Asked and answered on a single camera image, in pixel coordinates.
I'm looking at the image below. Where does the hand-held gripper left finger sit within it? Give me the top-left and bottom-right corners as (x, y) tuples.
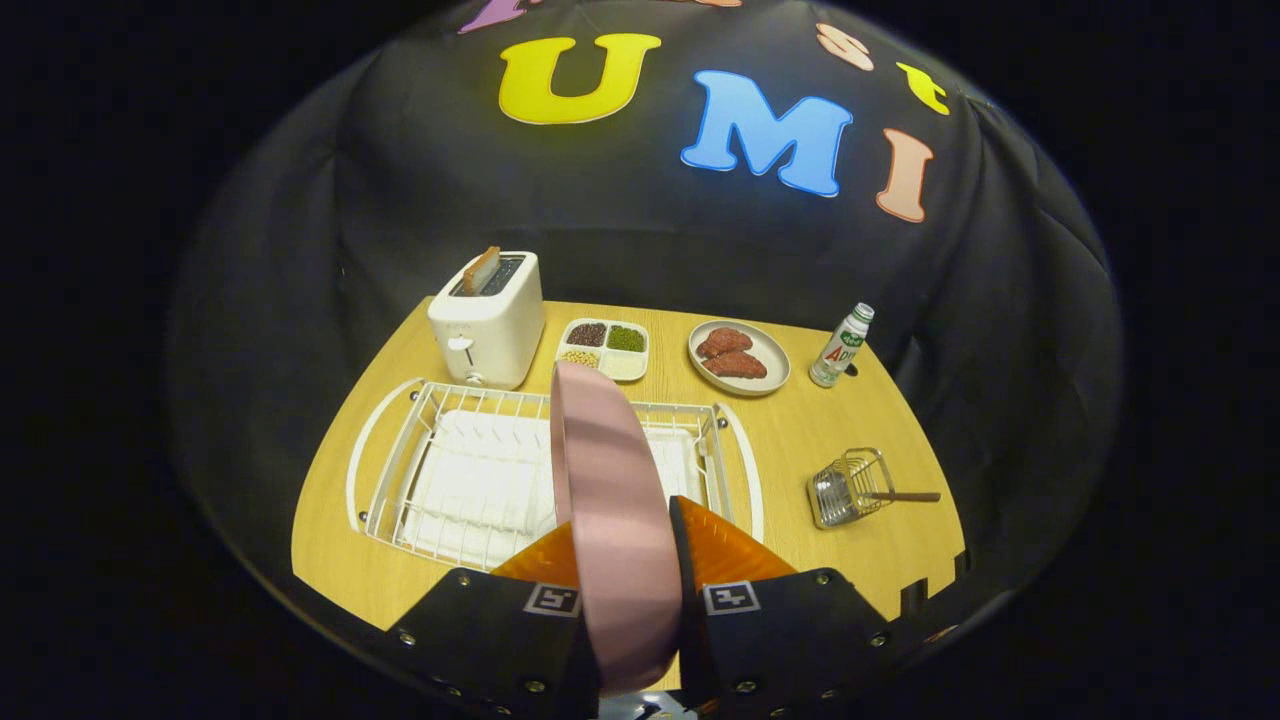
(385, 520), (606, 720)

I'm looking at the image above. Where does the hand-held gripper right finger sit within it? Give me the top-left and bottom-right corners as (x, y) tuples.
(668, 495), (893, 720)

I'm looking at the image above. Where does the pink plate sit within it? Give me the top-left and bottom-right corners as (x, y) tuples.
(549, 361), (684, 696)

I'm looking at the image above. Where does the white wire dish rack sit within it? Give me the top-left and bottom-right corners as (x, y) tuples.
(345, 377), (766, 573)

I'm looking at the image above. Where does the metal wire basket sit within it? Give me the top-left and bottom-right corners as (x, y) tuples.
(806, 447), (897, 530)

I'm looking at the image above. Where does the brown-handled metal spoon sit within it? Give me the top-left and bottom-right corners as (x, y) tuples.
(812, 468), (942, 526)

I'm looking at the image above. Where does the beige meat plate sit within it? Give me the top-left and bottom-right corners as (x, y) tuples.
(688, 320), (792, 398)

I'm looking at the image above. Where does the white drip tray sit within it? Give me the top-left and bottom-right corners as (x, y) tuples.
(400, 410), (706, 571)

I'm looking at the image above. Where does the white divided bean tray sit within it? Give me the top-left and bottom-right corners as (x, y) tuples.
(556, 318), (651, 383)

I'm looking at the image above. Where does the red meat piece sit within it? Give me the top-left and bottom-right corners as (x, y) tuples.
(696, 327), (754, 359)
(701, 351), (769, 380)

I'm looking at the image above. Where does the white drink bottle green label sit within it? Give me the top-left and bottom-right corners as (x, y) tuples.
(809, 303), (876, 389)

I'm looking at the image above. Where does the white toaster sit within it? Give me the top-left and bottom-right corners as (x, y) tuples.
(428, 251), (546, 391)

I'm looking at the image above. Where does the toast slice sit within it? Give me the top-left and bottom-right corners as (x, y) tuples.
(462, 246), (502, 297)

